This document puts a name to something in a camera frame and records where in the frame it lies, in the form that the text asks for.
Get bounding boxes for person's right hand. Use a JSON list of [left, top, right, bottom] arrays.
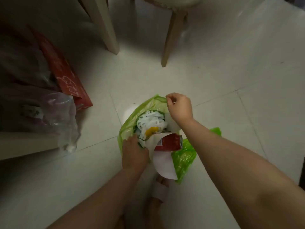
[[166, 93, 194, 128]]

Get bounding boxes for person's left hand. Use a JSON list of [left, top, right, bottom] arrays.
[[122, 135, 150, 173]]

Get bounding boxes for new green bag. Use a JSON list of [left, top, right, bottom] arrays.
[[171, 127, 222, 185]]

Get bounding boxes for person's left forearm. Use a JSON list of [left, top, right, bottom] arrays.
[[46, 164, 148, 229]]

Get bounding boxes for person's right forearm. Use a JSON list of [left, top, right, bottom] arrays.
[[178, 117, 305, 229]]

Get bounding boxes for red soda can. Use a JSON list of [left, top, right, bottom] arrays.
[[155, 133, 183, 152]]

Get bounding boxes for clear plastic bag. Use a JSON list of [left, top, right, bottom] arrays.
[[0, 89, 81, 153]]

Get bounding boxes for red paper gift bag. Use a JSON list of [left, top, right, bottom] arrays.
[[28, 27, 93, 111]]

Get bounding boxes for yellow fruit peel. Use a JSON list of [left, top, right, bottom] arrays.
[[145, 127, 159, 137]]

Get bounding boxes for white paper sheet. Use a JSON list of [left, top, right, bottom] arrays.
[[144, 132, 180, 180]]

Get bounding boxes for white foam fruit net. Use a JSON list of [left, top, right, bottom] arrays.
[[136, 111, 167, 142]]

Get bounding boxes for pale right slipper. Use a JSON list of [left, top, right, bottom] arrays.
[[152, 180, 169, 203]]

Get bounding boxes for cream dining chair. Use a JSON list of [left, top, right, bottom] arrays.
[[130, 0, 207, 68]]

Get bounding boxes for cream wooden table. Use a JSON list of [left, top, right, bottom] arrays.
[[0, 0, 120, 161]]

